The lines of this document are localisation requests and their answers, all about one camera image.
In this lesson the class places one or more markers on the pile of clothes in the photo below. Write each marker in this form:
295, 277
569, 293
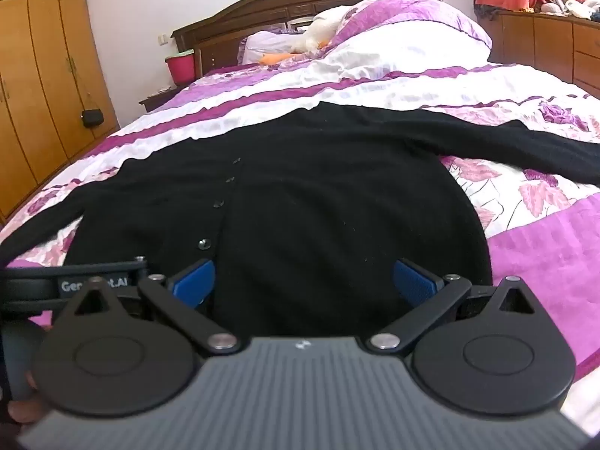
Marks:
579, 7

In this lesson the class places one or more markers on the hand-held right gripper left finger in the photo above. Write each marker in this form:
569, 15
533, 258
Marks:
194, 283

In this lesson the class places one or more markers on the white wall socket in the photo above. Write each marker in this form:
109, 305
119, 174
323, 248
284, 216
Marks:
162, 40

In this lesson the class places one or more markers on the purple frilled pillow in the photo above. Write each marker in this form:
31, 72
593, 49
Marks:
267, 44

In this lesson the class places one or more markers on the purple and white pillow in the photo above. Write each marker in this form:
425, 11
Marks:
412, 33

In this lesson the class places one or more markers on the white plush duck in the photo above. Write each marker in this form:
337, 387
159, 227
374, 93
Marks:
321, 28

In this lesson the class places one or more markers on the purple floral bedspread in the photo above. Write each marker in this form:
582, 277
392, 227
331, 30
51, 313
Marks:
539, 253

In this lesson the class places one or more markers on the dark wooden nightstand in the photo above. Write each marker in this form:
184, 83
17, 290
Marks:
157, 99

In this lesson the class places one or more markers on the black button cardigan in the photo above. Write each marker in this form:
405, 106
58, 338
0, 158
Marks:
304, 197

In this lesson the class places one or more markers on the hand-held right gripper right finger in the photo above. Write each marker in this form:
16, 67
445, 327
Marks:
415, 285

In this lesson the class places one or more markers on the dark wooden headboard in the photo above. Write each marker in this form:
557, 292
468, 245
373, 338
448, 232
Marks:
220, 33

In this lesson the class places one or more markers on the small black hanging bag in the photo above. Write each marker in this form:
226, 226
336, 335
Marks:
92, 117

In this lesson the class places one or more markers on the person's left hand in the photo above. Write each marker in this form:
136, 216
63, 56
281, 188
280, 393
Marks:
26, 408

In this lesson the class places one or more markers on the brown wooden wardrobe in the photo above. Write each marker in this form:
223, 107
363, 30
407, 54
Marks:
37, 79

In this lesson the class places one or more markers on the brown wooden dresser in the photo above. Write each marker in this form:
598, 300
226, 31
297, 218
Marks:
553, 47

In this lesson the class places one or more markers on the pink bucket with green rim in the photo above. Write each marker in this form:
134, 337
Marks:
180, 68

